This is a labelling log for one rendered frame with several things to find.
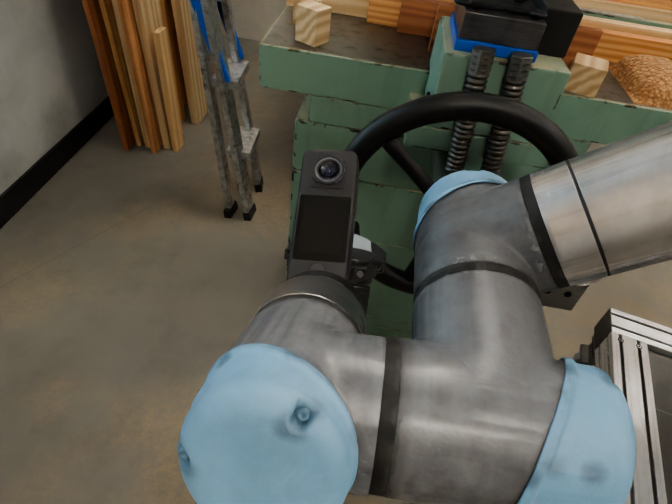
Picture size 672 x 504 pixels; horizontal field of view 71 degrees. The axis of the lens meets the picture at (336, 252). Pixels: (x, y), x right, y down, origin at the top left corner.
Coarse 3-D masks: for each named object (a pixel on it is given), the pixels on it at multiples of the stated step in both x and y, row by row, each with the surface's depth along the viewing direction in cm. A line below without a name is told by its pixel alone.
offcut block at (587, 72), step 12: (576, 60) 61; (588, 60) 61; (600, 60) 62; (576, 72) 61; (588, 72) 60; (600, 72) 60; (576, 84) 61; (588, 84) 61; (600, 84) 60; (588, 96) 62
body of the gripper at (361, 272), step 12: (360, 252) 42; (360, 264) 39; (372, 264) 40; (324, 276) 32; (336, 276) 33; (360, 276) 38; (372, 276) 39; (348, 288) 32; (360, 288) 39; (360, 300) 33
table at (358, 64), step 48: (288, 48) 62; (336, 48) 64; (384, 48) 66; (336, 96) 66; (384, 96) 65; (576, 96) 62; (624, 96) 63; (432, 144) 58; (480, 144) 58; (528, 144) 57
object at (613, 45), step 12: (372, 0) 71; (384, 0) 71; (396, 0) 71; (372, 12) 72; (384, 12) 72; (396, 12) 72; (384, 24) 73; (396, 24) 73; (612, 36) 70; (624, 36) 70; (636, 36) 70; (648, 36) 71; (600, 48) 71; (612, 48) 71; (624, 48) 71; (636, 48) 71; (648, 48) 71; (660, 48) 70; (612, 60) 72
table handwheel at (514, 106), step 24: (432, 96) 46; (456, 96) 45; (480, 96) 45; (384, 120) 48; (408, 120) 47; (432, 120) 47; (456, 120) 47; (480, 120) 46; (504, 120) 45; (528, 120) 45; (360, 144) 50; (384, 144) 50; (552, 144) 46; (360, 168) 52; (408, 168) 51; (408, 288) 63
